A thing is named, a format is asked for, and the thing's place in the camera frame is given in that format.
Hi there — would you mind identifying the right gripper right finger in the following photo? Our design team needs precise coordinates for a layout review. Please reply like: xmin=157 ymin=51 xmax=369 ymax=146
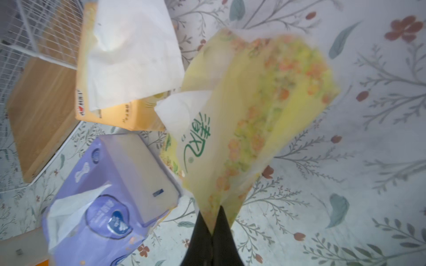
xmin=212 ymin=206 xmax=244 ymax=266

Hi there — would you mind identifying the yellow-green tissue pack bottom shelf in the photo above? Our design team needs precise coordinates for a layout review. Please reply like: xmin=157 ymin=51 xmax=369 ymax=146
xmin=155 ymin=28 xmax=339 ymax=231

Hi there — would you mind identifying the yellow tissue pack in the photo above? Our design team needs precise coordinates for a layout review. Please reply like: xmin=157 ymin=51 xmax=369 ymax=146
xmin=75 ymin=1 xmax=184 ymax=131

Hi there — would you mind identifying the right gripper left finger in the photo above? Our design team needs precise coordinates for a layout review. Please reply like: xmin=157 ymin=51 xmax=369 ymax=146
xmin=181 ymin=212 xmax=213 ymax=266

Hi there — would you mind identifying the floral patterned floor mat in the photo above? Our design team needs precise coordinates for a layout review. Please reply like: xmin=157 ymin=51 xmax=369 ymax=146
xmin=0 ymin=0 xmax=426 ymax=266

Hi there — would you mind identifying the orange tissue pack bottom shelf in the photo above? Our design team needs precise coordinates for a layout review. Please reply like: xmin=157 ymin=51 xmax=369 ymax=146
xmin=35 ymin=260 xmax=49 ymax=266

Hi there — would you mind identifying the purple tissue pack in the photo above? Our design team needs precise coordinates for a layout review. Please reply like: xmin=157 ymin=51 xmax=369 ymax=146
xmin=42 ymin=134 xmax=180 ymax=266

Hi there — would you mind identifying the white wire three-tier shelf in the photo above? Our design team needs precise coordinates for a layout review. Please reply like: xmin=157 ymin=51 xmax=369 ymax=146
xmin=1 ymin=1 xmax=83 ymax=194

